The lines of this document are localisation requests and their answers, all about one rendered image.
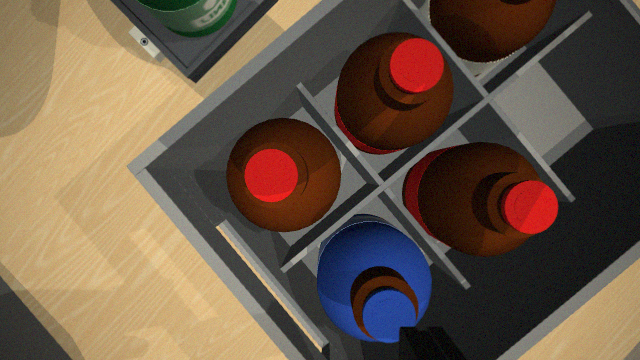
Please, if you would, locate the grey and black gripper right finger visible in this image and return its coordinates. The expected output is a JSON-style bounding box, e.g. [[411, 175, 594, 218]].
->
[[422, 327, 467, 360]]

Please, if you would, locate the brown bottle with red cap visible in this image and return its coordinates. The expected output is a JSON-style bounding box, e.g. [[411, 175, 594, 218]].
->
[[402, 142, 558, 257], [226, 118, 341, 232], [334, 32, 454, 155]]

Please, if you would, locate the blue bottle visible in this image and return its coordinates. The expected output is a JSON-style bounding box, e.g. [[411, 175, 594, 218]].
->
[[317, 214, 432, 343]]

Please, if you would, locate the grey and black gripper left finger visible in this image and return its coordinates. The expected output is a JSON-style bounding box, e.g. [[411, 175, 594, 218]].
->
[[399, 327, 439, 360]]

